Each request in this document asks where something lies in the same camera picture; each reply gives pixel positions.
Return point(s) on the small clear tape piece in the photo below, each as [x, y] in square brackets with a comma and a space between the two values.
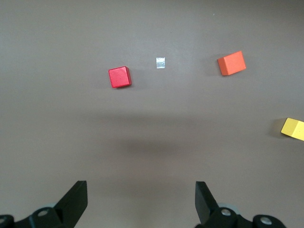
[160, 63]

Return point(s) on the red wooden block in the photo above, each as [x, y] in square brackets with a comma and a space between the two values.
[120, 77]

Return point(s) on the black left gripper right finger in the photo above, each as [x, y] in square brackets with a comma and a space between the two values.
[206, 209]

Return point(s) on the yellow wooden block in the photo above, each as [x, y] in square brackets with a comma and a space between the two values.
[293, 128]

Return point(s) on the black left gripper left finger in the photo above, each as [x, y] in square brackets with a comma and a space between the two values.
[73, 204]

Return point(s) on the orange wooden block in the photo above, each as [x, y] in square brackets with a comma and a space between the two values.
[231, 63]

